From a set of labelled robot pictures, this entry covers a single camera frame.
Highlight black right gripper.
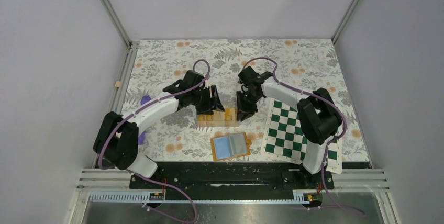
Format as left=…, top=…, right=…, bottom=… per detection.
left=236, top=90, right=262, bottom=122

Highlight green white chessboard mat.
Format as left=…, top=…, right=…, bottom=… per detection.
left=260, top=97, right=343, bottom=175

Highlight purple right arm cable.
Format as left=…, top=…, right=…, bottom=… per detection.
left=241, top=57, right=367, bottom=218

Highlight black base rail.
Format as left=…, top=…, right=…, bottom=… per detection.
left=129, top=161, right=336, bottom=200

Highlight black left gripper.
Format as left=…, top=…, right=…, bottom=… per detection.
left=191, top=85, right=224, bottom=115

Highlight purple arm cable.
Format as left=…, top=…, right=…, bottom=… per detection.
left=97, top=59, right=199, bottom=224
left=241, top=57, right=367, bottom=218

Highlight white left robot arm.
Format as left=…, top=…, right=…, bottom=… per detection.
left=93, top=70, right=225, bottom=188

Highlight floral patterned table mat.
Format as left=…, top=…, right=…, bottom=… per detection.
left=121, top=39, right=370, bottom=162

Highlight orange leather card holder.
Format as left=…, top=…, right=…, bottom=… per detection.
left=210, top=132, right=252, bottom=162

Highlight white slotted cable duct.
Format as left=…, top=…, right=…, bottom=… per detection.
left=89, top=190, right=321, bottom=205

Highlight clear box of orange blocks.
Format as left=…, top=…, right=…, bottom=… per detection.
left=196, top=108, right=240, bottom=127

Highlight aluminium frame rails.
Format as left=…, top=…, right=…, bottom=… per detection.
left=77, top=169, right=131, bottom=189

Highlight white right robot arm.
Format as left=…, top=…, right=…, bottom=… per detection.
left=236, top=66, right=344, bottom=188

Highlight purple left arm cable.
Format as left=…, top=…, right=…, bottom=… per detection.
left=97, top=59, right=199, bottom=224

